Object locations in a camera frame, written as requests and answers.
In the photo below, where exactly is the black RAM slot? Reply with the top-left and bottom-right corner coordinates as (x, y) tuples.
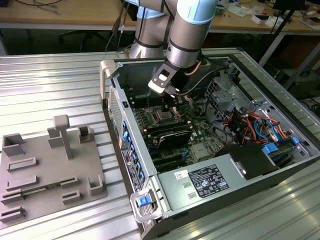
(142, 120), (191, 133)
(131, 92), (163, 102)
(132, 101), (163, 111)
(131, 95), (163, 105)
(146, 123), (193, 135)
(132, 98), (163, 108)

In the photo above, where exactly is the CPU socket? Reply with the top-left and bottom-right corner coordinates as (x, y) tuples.
(149, 106), (180, 125)

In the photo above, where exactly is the black expansion slot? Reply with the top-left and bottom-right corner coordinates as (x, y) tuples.
(152, 153), (187, 167)
(154, 161), (188, 174)

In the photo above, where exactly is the silver perforated drive cage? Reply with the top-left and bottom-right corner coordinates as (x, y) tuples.
(203, 74), (253, 126)

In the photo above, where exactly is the black expansion card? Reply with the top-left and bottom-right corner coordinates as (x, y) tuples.
(156, 129), (190, 151)

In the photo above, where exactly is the green motherboard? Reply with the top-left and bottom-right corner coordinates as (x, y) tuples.
(129, 87), (226, 175)

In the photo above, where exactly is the silver chipset heat sink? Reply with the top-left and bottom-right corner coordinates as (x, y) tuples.
(191, 144), (210, 161)

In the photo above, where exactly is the black office chair base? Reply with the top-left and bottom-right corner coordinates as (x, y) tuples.
(57, 27), (109, 52)

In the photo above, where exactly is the white box black lid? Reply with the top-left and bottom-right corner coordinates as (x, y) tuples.
(251, 13), (279, 28)

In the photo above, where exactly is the silver power supply unit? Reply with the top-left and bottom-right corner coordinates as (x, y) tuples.
(156, 143), (281, 212)

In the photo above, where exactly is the blue disk carrier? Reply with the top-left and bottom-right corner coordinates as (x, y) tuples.
(261, 136), (301, 167)

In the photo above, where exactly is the black equipment box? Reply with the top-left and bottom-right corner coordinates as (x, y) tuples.
(284, 69), (320, 100)

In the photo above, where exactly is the black monitor stand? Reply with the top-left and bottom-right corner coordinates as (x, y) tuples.
(272, 0), (301, 11)

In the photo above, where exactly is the black and silver PC case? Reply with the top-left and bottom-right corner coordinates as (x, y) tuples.
(99, 51), (320, 240)

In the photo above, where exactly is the grey parts rack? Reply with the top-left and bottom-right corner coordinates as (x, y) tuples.
(0, 114), (109, 225)

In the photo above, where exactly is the green RAM stick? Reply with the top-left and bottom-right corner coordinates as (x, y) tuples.
(21, 182), (63, 195)

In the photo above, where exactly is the black camera cable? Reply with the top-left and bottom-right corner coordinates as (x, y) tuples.
(177, 65), (228, 97)

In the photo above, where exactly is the copper braided hose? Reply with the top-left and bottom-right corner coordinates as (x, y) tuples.
(184, 60), (203, 76)

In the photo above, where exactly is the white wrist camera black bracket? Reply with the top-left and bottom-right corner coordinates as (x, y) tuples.
(147, 62), (176, 95)

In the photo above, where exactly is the red power wire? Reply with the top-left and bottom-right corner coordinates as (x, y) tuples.
(223, 112), (255, 143)

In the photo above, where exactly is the blue data wire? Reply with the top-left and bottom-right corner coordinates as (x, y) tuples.
(252, 116), (280, 145)

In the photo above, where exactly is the orange flat wire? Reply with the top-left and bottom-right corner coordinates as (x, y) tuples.
(271, 121), (292, 139)

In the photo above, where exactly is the wooden desk white frame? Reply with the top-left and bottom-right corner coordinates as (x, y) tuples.
(0, 0), (320, 66)

